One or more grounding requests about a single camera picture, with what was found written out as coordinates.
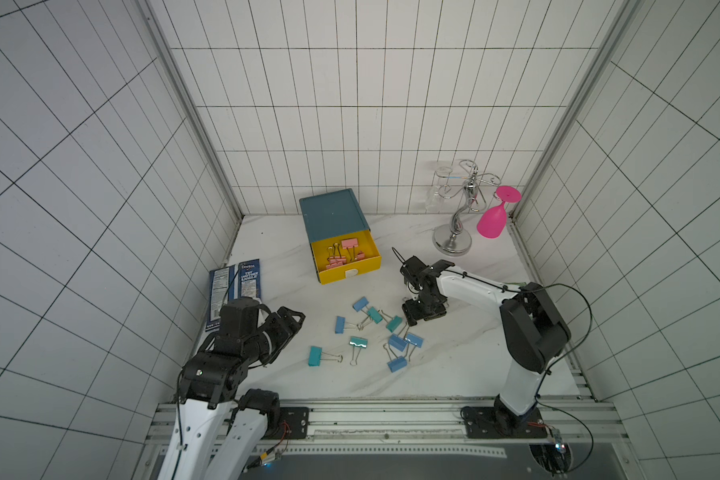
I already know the teal binder clip front left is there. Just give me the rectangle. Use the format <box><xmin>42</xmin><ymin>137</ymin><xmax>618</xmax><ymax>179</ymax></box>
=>
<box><xmin>307</xmin><ymin>346</ymin><xmax>343</xmax><ymax>367</ymax></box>

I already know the teal drawer cabinet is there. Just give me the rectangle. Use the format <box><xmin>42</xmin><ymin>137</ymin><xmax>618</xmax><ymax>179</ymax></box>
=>
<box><xmin>299</xmin><ymin>189</ymin><xmax>370</xmax><ymax>243</ymax></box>

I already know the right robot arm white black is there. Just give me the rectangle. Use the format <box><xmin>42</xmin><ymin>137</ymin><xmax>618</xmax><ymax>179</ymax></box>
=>
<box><xmin>400</xmin><ymin>256</ymin><xmax>571</xmax><ymax>437</ymax></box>

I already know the blue binder clip middle right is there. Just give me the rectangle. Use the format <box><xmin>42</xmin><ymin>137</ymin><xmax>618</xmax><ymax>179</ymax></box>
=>
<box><xmin>404</xmin><ymin>332</ymin><xmax>424</xmax><ymax>361</ymax></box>

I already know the silver glass rack stand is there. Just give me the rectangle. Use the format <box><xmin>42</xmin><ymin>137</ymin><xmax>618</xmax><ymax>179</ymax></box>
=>
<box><xmin>432</xmin><ymin>159</ymin><xmax>501</xmax><ymax>257</ymax></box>

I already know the teal shiny binder clip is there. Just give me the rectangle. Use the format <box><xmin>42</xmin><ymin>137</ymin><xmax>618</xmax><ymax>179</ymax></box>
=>
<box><xmin>349</xmin><ymin>336</ymin><xmax>369</xmax><ymax>366</ymax></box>

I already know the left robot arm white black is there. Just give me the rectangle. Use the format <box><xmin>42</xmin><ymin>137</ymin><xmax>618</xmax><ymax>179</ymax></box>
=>
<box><xmin>158</xmin><ymin>297</ymin><xmax>306</xmax><ymax>479</ymax></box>

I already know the blue binder clip left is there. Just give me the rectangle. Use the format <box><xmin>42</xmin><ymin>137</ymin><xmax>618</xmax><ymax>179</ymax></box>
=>
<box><xmin>334</xmin><ymin>316</ymin><xmax>364</xmax><ymax>335</ymax></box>

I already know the blue binder clip upper middle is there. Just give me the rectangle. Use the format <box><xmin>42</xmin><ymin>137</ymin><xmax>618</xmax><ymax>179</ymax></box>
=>
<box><xmin>352</xmin><ymin>297</ymin><xmax>368</xmax><ymax>312</ymax></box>

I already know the yellow top drawer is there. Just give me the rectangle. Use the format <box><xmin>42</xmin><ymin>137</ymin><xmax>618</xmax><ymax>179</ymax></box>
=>
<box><xmin>310</xmin><ymin>230</ymin><xmax>382</xmax><ymax>285</ymax></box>

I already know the blue binder clip bottom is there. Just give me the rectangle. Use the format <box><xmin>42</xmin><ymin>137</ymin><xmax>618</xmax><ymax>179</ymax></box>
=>
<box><xmin>383</xmin><ymin>343</ymin><xmax>408</xmax><ymax>373</ymax></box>

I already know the magenta plastic wine glass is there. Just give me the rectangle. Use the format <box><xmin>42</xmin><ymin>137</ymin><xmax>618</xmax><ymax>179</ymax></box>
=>
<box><xmin>477</xmin><ymin>186</ymin><xmax>522</xmax><ymax>239</ymax></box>

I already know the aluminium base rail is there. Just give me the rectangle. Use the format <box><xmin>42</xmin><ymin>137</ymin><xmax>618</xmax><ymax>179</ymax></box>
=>
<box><xmin>146</xmin><ymin>398</ymin><xmax>628</xmax><ymax>460</ymax></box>

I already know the clear glass on rack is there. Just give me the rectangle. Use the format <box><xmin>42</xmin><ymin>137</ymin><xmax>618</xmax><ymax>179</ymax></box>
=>
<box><xmin>425</xmin><ymin>166</ymin><xmax>453</xmax><ymax>213</ymax></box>

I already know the teal binder clip upright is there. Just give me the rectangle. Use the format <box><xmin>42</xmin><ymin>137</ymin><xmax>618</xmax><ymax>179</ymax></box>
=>
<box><xmin>380</xmin><ymin>311</ymin><xmax>403</xmax><ymax>333</ymax></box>

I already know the blue binder clip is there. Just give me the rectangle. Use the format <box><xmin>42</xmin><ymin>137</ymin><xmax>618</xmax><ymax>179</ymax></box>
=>
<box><xmin>334</xmin><ymin>316</ymin><xmax>364</xmax><ymax>335</ymax></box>
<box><xmin>404</xmin><ymin>332</ymin><xmax>424</xmax><ymax>361</ymax></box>
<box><xmin>383</xmin><ymin>343</ymin><xmax>408</xmax><ymax>373</ymax></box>
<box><xmin>352</xmin><ymin>297</ymin><xmax>368</xmax><ymax>312</ymax></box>

